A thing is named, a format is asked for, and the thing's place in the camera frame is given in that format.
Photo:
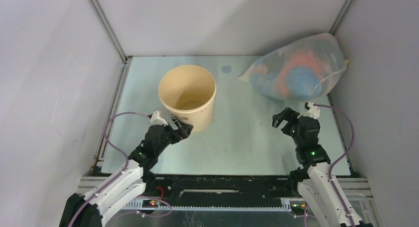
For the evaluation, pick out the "right circuit board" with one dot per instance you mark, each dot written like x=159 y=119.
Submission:
x=298 y=209

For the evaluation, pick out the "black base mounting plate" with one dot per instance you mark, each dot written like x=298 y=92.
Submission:
x=222 y=191

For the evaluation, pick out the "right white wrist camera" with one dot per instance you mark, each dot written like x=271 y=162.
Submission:
x=312 y=111

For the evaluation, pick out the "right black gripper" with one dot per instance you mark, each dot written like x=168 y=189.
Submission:
x=288 y=121

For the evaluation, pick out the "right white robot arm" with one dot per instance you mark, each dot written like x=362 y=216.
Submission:
x=315 y=180

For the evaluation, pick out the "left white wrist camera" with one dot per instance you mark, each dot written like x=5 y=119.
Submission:
x=156 y=118

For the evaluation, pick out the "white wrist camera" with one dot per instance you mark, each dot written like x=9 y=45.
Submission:
x=156 y=118
x=312 y=111

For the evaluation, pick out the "circuit board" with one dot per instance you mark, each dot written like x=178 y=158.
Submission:
x=150 y=204
x=298 y=209

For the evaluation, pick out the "beige plastic trash bin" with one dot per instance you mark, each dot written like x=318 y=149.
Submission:
x=188 y=92

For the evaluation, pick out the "large translucent storage bag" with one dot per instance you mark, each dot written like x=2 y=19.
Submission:
x=304 y=70

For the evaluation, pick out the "left circuit board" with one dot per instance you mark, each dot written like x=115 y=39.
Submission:
x=150 y=204

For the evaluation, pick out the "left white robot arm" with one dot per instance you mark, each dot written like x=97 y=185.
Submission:
x=96 y=207

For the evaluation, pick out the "aluminium frame rail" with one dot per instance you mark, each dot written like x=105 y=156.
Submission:
x=226 y=204

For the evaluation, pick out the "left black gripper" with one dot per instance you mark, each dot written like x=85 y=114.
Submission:
x=184 y=130

